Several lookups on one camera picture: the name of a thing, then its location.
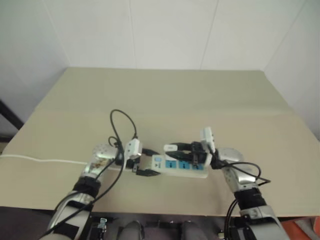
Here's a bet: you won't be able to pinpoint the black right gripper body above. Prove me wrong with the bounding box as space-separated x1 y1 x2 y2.
190 141 209 167

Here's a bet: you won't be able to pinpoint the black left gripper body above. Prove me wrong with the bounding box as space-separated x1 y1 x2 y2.
124 149 149 174

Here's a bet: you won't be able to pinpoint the white charger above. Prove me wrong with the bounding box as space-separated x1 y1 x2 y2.
163 143 179 153

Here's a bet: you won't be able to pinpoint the white power strip blue sockets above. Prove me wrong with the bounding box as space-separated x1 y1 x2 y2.
109 154 209 180

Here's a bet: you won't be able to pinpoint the orange object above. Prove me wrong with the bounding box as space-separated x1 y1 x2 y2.
282 216 320 240

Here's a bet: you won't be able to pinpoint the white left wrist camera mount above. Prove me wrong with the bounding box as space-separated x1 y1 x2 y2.
124 138 144 161

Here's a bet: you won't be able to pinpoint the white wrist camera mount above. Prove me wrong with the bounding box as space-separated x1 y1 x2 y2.
124 138 144 161
199 127 218 167

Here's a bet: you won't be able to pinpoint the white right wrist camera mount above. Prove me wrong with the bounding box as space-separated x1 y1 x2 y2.
199 127 218 167

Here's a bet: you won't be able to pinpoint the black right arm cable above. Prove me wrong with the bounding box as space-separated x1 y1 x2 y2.
211 159 272 240

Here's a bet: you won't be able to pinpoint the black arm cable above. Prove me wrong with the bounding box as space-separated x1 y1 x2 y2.
211 159 272 240
53 109 140 230

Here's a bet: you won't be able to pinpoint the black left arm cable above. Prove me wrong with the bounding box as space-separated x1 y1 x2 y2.
53 109 140 230

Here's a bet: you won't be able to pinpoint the white power strip cord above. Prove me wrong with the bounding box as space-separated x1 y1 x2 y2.
0 154 88 166

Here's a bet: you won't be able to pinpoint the black diagonal frame bar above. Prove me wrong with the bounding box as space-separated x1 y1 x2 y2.
0 99 25 131

